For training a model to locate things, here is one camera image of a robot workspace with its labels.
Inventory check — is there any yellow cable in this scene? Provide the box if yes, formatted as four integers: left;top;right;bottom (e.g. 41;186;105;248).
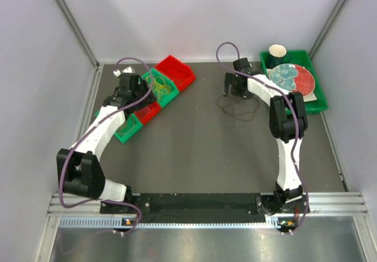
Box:
147;76;171;101
145;75;171;101

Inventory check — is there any brown cable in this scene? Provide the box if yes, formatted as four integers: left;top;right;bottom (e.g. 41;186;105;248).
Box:
217;92;260;121

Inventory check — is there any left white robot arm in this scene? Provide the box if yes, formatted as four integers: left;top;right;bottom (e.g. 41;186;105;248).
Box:
57;67;157;213

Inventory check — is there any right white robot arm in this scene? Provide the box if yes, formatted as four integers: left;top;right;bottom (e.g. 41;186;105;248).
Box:
226;58;308;213

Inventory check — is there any dark green cup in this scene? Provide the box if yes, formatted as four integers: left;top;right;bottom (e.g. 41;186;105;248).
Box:
266;44;292;68

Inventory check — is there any red bin far end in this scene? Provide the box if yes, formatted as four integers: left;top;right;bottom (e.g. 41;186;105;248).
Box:
155;55;196;92

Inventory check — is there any red and blue plate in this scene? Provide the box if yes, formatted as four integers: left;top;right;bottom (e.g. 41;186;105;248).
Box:
269;63;316;98

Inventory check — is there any large green tray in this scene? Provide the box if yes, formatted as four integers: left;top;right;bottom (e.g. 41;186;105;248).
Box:
260;50;328;114

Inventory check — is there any white square plate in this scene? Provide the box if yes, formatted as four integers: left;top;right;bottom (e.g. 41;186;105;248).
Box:
267;67;319;103

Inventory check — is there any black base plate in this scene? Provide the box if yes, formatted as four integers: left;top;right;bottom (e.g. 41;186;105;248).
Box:
100;191;310;224

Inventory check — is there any grey slotted cable duct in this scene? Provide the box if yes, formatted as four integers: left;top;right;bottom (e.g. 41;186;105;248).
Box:
59;216;295;229

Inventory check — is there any aluminium frame rail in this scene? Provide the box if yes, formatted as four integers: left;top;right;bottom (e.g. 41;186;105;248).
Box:
47;192;368;217

